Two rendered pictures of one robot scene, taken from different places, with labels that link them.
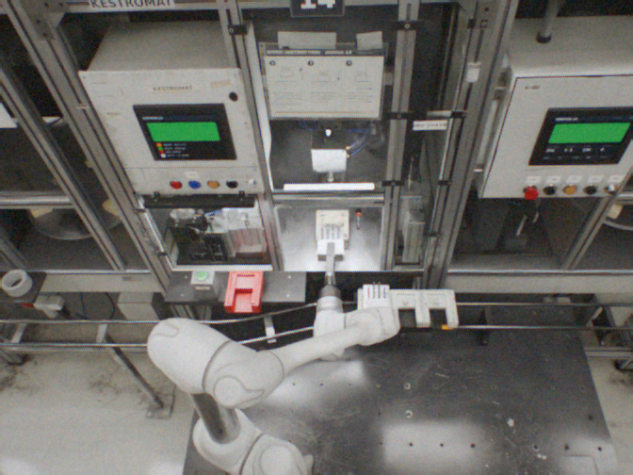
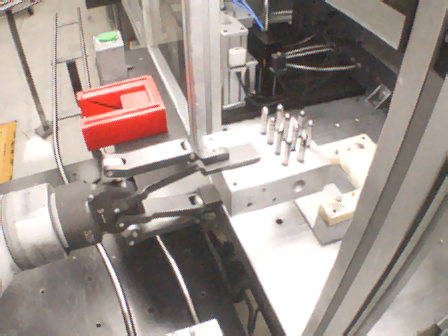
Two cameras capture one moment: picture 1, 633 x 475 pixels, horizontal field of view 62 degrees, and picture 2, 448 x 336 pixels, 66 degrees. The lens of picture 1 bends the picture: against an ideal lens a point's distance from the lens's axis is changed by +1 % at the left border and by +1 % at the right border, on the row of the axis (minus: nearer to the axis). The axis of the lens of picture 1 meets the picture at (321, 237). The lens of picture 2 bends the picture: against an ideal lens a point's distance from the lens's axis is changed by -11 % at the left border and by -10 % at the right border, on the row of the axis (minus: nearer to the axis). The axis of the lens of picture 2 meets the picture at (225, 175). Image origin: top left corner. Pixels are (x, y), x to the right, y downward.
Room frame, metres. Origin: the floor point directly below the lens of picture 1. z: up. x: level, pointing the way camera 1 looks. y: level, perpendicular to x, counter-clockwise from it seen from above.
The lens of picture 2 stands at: (0.99, -0.32, 1.37)
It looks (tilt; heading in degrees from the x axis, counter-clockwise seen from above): 46 degrees down; 64
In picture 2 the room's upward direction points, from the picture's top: straight up
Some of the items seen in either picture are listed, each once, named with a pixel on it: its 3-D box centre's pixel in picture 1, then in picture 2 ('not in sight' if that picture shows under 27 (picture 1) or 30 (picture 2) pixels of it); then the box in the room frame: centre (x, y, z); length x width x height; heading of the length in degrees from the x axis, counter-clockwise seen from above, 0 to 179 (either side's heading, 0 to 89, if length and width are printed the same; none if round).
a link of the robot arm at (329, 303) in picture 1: (329, 308); (40, 225); (0.90, -0.01, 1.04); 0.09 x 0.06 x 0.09; 85
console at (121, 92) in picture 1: (188, 114); not in sight; (1.29, 0.37, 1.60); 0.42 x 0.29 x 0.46; 85
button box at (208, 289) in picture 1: (205, 283); (115, 61); (1.09, 0.45, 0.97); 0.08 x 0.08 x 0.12; 85
